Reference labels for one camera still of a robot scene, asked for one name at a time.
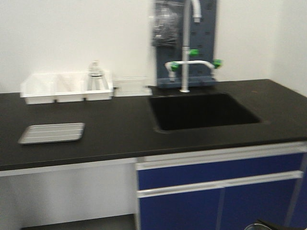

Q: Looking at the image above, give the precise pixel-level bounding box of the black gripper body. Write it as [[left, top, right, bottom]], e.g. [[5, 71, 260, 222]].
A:
[[256, 219, 288, 230]]

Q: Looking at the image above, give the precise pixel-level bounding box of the clear glass beaker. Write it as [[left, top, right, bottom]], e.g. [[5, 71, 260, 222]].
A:
[[244, 223, 272, 230]]

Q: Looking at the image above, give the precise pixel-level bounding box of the silver metal tray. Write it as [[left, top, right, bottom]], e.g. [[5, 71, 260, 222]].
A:
[[18, 123, 85, 145]]

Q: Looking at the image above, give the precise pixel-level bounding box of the blue right cabinet door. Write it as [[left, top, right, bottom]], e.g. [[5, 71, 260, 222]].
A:
[[220, 179, 296, 230]]

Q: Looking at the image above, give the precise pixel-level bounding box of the blue cabinet door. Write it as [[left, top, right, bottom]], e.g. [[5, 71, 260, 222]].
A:
[[220, 179, 296, 230], [140, 189, 221, 230]]

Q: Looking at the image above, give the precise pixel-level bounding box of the blue left cabinet door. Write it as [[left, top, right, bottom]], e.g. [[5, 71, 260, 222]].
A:
[[140, 189, 221, 230]]

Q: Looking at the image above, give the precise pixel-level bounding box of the blue cabinet drawer front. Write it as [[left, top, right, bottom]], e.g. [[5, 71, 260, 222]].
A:
[[138, 152, 304, 190]]

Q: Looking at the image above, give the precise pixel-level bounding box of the black lab sink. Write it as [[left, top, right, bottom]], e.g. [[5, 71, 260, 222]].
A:
[[148, 92, 267, 134]]

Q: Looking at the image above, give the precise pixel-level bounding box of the white lab faucet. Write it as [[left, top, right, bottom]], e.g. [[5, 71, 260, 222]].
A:
[[160, 0, 222, 92]]

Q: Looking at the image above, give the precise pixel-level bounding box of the grey-blue pegboard drying rack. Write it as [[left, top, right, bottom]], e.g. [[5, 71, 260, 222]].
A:
[[155, 0, 217, 89]]

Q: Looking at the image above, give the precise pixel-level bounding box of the white test tube rack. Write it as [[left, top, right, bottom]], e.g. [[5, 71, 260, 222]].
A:
[[113, 76, 152, 97]]

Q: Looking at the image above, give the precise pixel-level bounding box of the clear plastic bag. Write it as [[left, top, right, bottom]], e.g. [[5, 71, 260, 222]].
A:
[[151, 0, 183, 47]]

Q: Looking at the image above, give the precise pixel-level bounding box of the white right storage bin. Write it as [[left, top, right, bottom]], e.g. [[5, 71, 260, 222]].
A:
[[84, 70, 114, 101]]

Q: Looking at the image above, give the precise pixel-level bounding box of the white storage bin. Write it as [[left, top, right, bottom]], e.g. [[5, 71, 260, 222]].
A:
[[84, 70, 114, 101], [20, 73, 56, 104], [54, 72, 85, 103]]

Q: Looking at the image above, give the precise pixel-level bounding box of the glass alcohol lamp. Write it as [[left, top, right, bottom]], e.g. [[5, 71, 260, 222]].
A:
[[87, 60, 107, 91]]

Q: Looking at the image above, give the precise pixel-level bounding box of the white middle storage bin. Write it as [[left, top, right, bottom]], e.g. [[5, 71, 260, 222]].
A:
[[54, 72, 85, 103]]

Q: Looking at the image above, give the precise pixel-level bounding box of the white left storage bin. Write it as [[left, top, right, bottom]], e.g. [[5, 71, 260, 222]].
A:
[[20, 73, 56, 104]]

